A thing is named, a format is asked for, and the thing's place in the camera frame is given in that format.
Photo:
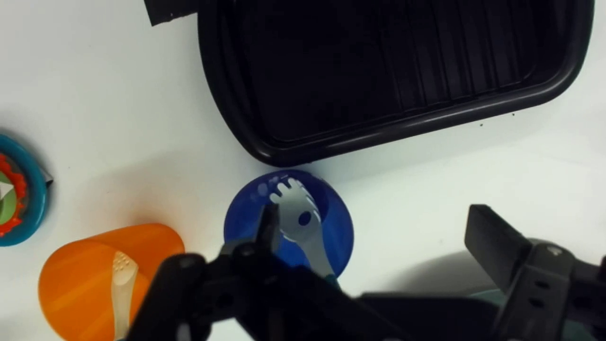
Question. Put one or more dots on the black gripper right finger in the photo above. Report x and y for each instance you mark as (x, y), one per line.
(542, 296)

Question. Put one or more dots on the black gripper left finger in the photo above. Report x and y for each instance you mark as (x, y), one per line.
(182, 291)

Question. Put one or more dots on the pale blue plastic spork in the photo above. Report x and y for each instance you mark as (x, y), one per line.
(296, 236)

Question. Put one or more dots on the dark blue cup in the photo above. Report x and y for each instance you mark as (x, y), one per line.
(334, 230)

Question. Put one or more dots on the orange cup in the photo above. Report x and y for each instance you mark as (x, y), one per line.
(76, 285)

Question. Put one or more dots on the cream plastic spoon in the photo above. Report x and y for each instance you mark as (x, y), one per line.
(124, 291)

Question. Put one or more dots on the teal bowl with toys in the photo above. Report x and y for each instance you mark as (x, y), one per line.
(35, 190)

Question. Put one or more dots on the black grill tray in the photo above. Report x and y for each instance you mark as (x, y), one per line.
(391, 63)

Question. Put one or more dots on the black rectangular object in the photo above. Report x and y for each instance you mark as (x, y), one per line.
(167, 12)

